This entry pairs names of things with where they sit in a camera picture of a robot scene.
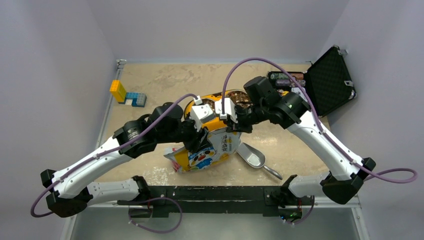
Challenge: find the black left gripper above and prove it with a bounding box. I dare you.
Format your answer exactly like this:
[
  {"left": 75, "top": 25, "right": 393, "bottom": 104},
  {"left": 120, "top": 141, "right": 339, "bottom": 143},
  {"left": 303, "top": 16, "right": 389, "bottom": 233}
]
[{"left": 156, "top": 112, "right": 213, "bottom": 153}]

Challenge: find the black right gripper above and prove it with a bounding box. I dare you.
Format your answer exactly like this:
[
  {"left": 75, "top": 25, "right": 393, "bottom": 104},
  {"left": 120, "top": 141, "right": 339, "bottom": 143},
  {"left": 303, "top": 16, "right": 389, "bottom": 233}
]
[{"left": 226, "top": 101, "right": 268, "bottom": 134}]

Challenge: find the white yellow pet food bag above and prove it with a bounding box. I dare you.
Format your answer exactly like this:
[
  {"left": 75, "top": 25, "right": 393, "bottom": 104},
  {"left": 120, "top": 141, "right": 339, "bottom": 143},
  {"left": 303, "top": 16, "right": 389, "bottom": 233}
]
[{"left": 164, "top": 128, "right": 242, "bottom": 173}]

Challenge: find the metal food scoop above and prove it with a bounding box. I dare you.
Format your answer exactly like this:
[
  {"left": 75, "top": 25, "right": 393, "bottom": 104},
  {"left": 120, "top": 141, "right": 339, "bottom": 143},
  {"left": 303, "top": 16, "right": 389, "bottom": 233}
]
[{"left": 236, "top": 142, "right": 283, "bottom": 180}]

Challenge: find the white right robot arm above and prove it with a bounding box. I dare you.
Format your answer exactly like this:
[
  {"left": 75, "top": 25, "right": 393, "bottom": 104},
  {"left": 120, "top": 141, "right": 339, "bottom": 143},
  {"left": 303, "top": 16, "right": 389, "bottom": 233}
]
[{"left": 215, "top": 76, "right": 376, "bottom": 205}]

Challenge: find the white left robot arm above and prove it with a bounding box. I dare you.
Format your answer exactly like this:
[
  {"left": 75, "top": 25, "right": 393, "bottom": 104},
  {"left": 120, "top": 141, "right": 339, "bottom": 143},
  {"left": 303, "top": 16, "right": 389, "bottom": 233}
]
[{"left": 40, "top": 102, "right": 215, "bottom": 218}]

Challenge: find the yellow double pet bowl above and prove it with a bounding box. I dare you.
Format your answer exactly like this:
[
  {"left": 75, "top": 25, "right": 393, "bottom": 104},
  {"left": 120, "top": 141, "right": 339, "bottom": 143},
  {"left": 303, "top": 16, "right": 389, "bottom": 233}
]
[{"left": 184, "top": 89, "right": 259, "bottom": 133}]

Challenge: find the blue toy brick base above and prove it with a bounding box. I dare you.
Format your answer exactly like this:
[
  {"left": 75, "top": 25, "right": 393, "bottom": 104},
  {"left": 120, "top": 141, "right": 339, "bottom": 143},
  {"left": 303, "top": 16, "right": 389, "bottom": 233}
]
[{"left": 124, "top": 92, "right": 147, "bottom": 108}]

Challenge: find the black poker chip case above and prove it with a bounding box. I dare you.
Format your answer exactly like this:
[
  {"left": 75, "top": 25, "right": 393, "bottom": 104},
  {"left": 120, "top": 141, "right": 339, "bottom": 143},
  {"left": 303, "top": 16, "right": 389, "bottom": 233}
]
[{"left": 266, "top": 45, "right": 357, "bottom": 118}]

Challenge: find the yellow toy brick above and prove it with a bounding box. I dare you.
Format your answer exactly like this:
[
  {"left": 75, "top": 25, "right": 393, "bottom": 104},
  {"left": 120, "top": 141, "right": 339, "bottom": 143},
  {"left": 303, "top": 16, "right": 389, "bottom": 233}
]
[{"left": 109, "top": 79, "right": 127, "bottom": 104}]

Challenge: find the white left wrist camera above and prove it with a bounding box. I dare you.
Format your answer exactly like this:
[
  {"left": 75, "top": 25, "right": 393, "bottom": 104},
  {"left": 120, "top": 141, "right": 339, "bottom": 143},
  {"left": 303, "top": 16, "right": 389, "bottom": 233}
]
[{"left": 190, "top": 95, "right": 216, "bottom": 132}]

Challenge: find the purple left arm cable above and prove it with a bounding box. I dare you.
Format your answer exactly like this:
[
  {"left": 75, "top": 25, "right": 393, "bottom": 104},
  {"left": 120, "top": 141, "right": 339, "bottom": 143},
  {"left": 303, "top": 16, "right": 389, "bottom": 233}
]
[{"left": 30, "top": 93, "right": 203, "bottom": 219}]

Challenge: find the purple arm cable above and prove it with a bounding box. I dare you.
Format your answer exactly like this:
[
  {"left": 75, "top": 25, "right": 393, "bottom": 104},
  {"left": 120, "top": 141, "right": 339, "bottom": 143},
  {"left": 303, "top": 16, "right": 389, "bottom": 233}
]
[
  {"left": 30, "top": 93, "right": 203, "bottom": 219},
  {"left": 220, "top": 57, "right": 419, "bottom": 184}
]

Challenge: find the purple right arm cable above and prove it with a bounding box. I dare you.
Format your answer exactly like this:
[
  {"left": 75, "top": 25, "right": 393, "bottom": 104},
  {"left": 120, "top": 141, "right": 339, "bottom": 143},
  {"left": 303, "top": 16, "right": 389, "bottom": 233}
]
[{"left": 220, "top": 57, "right": 419, "bottom": 184}]

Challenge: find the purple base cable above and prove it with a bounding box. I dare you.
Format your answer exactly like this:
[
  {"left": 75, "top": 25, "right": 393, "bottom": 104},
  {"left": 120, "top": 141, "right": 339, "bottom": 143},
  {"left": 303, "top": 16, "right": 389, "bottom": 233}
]
[{"left": 128, "top": 197, "right": 184, "bottom": 235}]

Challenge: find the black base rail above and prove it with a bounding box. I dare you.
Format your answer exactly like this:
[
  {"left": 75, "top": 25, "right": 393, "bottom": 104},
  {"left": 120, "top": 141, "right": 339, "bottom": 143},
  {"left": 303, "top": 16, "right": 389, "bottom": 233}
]
[{"left": 69, "top": 185, "right": 361, "bottom": 219}]

